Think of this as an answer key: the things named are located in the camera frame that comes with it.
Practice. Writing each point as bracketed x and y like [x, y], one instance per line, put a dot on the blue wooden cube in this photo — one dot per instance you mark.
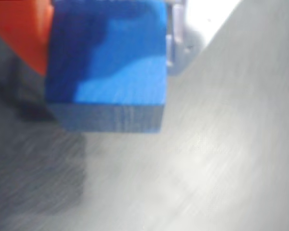
[106, 72]

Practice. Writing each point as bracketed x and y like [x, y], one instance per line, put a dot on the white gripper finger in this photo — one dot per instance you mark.
[202, 16]

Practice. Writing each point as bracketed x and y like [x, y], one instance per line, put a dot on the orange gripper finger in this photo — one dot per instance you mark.
[19, 31]

